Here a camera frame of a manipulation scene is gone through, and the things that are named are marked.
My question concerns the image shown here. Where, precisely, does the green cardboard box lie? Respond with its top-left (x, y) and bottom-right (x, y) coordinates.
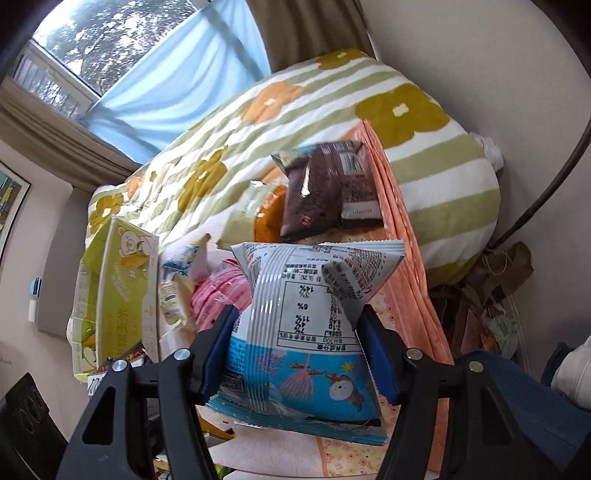
top-left (67, 217), bottom-right (160, 381)

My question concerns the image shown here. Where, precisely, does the black cable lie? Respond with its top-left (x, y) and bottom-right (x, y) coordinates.
top-left (489, 131), bottom-right (591, 252)

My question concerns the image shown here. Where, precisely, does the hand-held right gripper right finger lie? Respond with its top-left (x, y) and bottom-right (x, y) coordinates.
top-left (358, 305), bottom-right (539, 480)

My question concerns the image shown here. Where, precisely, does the dark brown snack packet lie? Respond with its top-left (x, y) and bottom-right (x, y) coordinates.
top-left (270, 147), bottom-right (345, 241)

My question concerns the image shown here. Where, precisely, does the green striped floral blanket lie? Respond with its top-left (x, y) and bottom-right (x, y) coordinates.
top-left (88, 48), bottom-right (502, 284)

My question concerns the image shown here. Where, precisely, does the green and orange snack packet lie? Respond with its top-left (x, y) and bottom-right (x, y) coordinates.
top-left (215, 180), bottom-right (289, 250)

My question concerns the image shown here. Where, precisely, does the blue capped white tube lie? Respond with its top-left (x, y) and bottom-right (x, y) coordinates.
top-left (28, 277), bottom-right (42, 324)

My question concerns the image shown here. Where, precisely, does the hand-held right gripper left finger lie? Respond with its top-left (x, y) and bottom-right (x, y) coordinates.
top-left (58, 305), bottom-right (241, 480)

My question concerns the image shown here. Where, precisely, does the blue and white snack packet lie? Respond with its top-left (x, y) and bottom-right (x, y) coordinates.
top-left (205, 241), bottom-right (406, 446)

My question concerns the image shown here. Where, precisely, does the green and white plastic bag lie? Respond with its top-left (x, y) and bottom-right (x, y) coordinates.
top-left (482, 307), bottom-right (522, 356)

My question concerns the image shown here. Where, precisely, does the brown snack packet white label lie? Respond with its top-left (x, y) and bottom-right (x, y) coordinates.
top-left (339, 141), bottom-right (385, 228)

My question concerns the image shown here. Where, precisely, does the brown paper bag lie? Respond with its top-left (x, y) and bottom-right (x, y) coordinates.
top-left (480, 242), bottom-right (534, 296)

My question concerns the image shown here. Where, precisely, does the pale yellow small packet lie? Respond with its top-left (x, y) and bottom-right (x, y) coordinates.
top-left (159, 277), bottom-right (195, 324)

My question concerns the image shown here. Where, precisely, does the framed wall picture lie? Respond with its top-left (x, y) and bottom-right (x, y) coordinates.
top-left (0, 161), bottom-right (31, 254)

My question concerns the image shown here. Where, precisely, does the white framed window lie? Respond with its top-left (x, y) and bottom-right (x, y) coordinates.
top-left (9, 0), bottom-right (213, 121)

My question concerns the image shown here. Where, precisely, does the brown curtain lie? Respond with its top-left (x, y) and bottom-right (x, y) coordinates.
top-left (0, 78), bottom-right (139, 190)
top-left (245, 0), bottom-right (379, 77)

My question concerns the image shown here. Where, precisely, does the light blue window cloth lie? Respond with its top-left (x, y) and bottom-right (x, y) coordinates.
top-left (78, 7), bottom-right (273, 164)

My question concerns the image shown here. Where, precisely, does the white cloth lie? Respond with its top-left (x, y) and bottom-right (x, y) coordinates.
top-left (551, 335), bottom-right (591, 407)

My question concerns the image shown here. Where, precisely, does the orange floral sheet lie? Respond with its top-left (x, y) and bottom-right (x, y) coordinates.
top-left (318, 120), bottom-right (455, 480)

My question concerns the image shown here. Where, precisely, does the white and blue small packet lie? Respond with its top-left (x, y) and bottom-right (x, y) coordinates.
top-left (161, 242), bottom-right (208, 278)

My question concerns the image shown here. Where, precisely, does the pink snack packet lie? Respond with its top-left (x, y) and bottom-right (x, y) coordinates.
top-left (191, 261), bottom-right (252, 330)

